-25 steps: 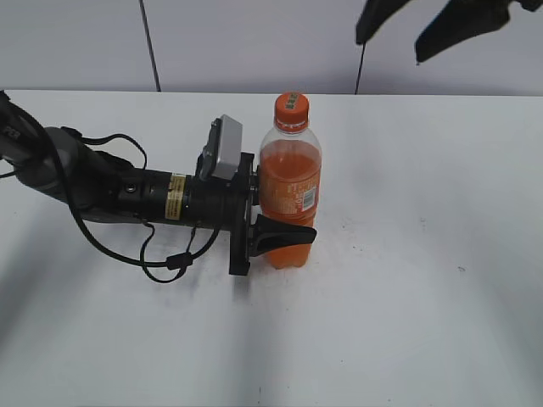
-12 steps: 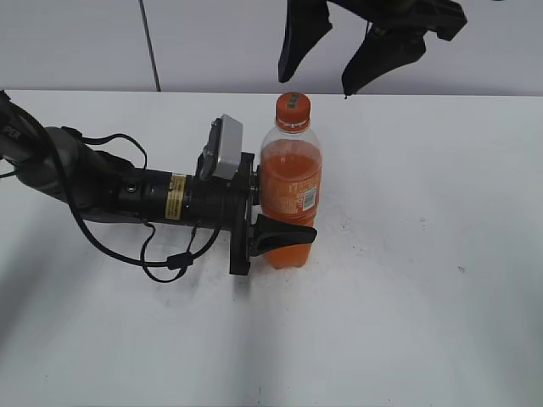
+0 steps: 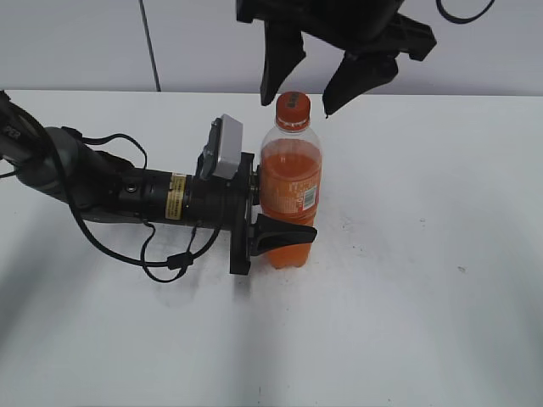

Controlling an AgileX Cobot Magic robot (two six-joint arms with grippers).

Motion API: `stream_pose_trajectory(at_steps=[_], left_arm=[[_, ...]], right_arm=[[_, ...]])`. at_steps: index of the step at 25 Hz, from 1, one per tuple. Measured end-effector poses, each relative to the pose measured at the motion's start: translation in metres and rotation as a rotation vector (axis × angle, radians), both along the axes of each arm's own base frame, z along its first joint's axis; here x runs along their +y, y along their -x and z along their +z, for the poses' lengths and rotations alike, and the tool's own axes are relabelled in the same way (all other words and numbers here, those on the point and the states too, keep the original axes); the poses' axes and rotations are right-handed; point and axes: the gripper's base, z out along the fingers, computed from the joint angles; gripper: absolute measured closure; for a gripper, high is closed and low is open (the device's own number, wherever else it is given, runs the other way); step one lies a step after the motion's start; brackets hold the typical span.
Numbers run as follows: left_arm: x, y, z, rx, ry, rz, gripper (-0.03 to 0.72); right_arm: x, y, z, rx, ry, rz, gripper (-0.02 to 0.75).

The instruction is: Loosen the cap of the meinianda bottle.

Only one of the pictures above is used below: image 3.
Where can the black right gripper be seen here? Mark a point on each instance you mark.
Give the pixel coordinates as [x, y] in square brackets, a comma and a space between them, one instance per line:
[366, 30]

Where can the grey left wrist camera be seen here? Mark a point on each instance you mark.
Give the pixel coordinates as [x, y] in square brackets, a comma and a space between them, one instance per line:
[221, 155]

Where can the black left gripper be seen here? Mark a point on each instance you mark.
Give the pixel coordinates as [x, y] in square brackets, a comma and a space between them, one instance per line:
[224, 205]

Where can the orange drink plastic bottle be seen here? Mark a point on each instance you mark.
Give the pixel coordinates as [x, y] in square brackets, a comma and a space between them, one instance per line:
[290, 174]

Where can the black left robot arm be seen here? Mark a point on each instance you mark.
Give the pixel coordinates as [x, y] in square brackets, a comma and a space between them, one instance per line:
[100, 187]

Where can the orange bottle cap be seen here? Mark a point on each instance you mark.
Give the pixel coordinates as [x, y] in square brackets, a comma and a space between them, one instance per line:
[293, 111]

